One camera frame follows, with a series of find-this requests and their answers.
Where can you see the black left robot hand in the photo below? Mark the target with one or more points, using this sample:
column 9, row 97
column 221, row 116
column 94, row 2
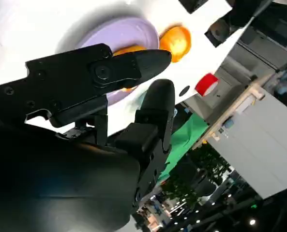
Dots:
column 240, row 9

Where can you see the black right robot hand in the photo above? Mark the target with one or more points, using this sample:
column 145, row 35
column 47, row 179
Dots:
column 49, row 169

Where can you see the black monitor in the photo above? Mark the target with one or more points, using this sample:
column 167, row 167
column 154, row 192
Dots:
column 276, row 24

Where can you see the pale grey machine housing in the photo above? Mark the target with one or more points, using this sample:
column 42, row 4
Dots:
column 232, row 72

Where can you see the light wooden desk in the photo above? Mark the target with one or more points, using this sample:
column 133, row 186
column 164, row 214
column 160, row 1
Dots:
column 232, row 111

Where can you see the lilac plate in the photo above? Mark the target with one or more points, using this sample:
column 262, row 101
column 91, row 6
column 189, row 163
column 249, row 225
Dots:
column 124, row 31

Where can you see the large grey cabinet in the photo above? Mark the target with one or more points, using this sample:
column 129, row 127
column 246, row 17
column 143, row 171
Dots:
column 261, row 145

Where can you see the green cloth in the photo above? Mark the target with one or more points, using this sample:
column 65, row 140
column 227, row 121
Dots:
column 186, row 140

